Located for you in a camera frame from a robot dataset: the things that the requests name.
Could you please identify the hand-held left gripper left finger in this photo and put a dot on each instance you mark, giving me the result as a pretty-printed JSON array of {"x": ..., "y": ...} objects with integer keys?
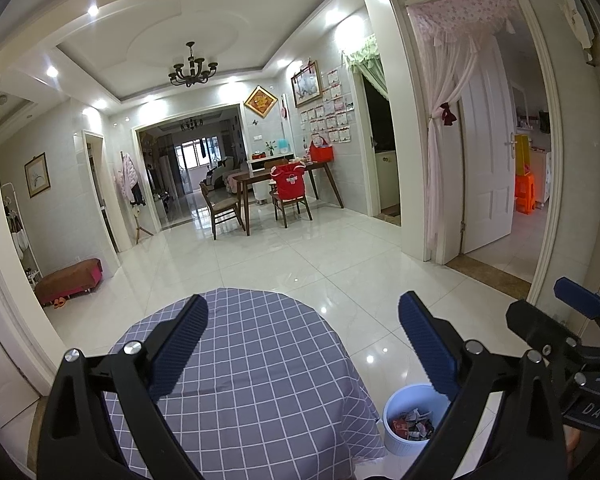
[{"x": 177, "y": 345}]

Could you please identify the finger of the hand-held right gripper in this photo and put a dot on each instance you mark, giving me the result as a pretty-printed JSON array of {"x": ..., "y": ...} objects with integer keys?
[
  {"x": 577, "y": 297},
  {"x": 530, "y": 320}
]

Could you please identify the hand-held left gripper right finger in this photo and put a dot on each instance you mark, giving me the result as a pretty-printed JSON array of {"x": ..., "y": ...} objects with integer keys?
[{"x": 430, "y": 345}]

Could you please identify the pile of wrappers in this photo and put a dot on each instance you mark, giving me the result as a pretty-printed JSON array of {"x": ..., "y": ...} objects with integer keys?
[{"x": 412, "y": 427}]

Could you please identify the white plastic bucket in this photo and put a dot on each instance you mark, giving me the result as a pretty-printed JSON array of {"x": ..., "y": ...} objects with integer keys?
[{"x": 402, "y": 447}]

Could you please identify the person's right hand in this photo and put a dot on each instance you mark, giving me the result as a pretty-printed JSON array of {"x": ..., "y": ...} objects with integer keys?
[{"x": 571, "y": 442}]

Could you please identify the purple checked tablecloth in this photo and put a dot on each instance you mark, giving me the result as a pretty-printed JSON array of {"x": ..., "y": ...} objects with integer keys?
[{"x": 270, "y": 360}]

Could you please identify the orange plastic stool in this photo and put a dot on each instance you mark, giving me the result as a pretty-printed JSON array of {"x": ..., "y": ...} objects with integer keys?
[{"x": 525, "y": 192}]

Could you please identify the wooden coat stand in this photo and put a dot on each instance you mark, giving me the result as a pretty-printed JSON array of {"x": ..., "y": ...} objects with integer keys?
[{"x": 141, "y": 225}]

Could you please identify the brown upholstered bench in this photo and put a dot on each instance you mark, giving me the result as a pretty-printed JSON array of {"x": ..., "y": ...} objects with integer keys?
[{"x": 67, "y": 277}]

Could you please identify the brown doormat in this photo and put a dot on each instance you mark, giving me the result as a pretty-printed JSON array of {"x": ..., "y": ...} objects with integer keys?
[{"x": 391, "y": 219}]

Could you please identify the wooden chair with cushion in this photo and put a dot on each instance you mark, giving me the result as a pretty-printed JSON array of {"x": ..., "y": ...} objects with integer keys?
[{"x": 225, "y": 205}]

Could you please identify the yellow box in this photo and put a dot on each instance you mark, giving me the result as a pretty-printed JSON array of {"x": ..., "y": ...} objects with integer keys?
[{"x": 521, "y": 152}]

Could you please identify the white panel door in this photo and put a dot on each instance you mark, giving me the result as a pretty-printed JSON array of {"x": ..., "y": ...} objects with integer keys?
[{"x": 485, "y": 160}]

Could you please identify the white appliance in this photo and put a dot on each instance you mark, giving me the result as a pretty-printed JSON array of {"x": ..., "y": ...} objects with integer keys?
[{"x": 386, "y": 180}]

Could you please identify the pink jacket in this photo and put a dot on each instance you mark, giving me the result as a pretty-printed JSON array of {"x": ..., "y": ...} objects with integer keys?
[{"x": 126, "y": 177}]

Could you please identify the wooden chair with red cover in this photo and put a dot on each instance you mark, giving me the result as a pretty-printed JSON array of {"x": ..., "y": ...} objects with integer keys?
[{"x": 290, "y": 205}]

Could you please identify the grey sofa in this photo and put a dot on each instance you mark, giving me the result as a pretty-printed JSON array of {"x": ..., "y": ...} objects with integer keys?
[{"x": 220, "y": 170}]

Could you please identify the pink sheer door curtain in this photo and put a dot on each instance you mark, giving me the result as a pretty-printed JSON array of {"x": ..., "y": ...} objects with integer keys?
[{"x": 437, "y": 160}]

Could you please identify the wooden dining table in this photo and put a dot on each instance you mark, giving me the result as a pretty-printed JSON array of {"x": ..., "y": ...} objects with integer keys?
[{"x": 252, "y": 175}]

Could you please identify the white clothes rack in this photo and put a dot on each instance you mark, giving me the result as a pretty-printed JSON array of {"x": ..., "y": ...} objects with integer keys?
[{"x": 17, "y": 237}]

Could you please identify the red chair cover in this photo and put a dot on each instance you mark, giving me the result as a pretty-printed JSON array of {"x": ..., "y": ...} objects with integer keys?
[{"x": 288, "y": 181}]

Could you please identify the white sideboard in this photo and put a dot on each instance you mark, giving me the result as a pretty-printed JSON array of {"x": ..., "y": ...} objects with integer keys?
[{"x": 260, "y": 159}]

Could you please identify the small potted plant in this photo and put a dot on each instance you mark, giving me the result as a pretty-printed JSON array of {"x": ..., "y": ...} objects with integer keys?
[{"x": 270, "y": 149}]

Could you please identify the dark red bow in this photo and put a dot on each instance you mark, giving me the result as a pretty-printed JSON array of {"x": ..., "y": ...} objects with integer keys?
[{"x": 448, "y": 115}]

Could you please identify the small black chandelier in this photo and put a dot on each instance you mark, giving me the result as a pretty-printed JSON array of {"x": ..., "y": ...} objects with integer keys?
[{"x": 191, "y": 124}]

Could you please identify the red bag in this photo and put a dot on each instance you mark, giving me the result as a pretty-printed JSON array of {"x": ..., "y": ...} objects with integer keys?
[{"x": 321, "y": 152}]

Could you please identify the pale blue container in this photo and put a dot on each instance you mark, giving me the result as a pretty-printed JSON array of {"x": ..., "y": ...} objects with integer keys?
[{"x": 283, "y": 146}]

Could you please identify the large black chandelier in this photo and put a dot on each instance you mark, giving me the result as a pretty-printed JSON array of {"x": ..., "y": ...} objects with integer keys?
[{"x": 192, "y": 72}]

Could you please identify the green valance curtain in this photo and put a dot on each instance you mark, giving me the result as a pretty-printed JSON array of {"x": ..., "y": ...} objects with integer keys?
[{"x": 365, "y": 52}]

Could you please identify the recessed ceiling spotlights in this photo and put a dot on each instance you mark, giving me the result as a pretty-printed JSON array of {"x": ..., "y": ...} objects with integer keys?
[{"x": 93, "y": 10}]

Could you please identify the small framed wall picture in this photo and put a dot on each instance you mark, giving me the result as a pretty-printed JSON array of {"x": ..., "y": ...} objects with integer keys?
[{"x": 36, "y": 175}]

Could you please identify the group of wall certificates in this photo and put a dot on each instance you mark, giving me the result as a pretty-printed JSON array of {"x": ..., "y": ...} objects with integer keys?
[{"x": 332, "y": 120}]

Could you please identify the red diamond wall decoration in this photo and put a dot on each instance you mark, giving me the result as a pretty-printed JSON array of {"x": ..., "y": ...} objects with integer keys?
[{"x": 258, "y": 102}]

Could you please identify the small hanging wall ornament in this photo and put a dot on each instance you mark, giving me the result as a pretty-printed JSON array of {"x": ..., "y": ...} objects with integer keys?
[{"x": 283, "y": 108}]

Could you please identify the large framed wall picture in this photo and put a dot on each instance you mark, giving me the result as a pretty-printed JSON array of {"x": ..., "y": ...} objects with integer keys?
[{"x": 306, "y": 85}]

